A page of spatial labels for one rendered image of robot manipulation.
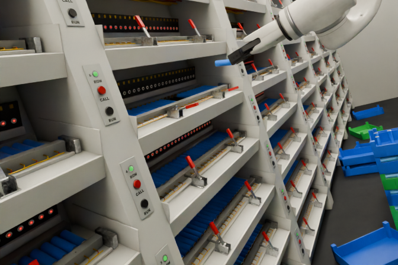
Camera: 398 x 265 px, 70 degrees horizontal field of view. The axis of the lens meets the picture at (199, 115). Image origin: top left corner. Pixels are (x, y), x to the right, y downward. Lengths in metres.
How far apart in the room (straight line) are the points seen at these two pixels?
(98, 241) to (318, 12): 0.68
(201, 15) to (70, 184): 0.86
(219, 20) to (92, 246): 0.87
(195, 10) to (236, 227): 0.81
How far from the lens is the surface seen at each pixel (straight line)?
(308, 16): 0.75
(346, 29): 0.78
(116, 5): 1.05
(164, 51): 0.80
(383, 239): 1.72
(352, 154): 2.58
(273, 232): 1.27
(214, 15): 1.16
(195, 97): 0.91
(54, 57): 0.57
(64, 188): 0.53
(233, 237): 0.93
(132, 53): 0.70
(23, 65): 0.54
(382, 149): 1.54
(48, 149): 0.59
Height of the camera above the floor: 0.95
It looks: 4 degrees down
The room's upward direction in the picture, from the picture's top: 19 degrees counter-clockwise
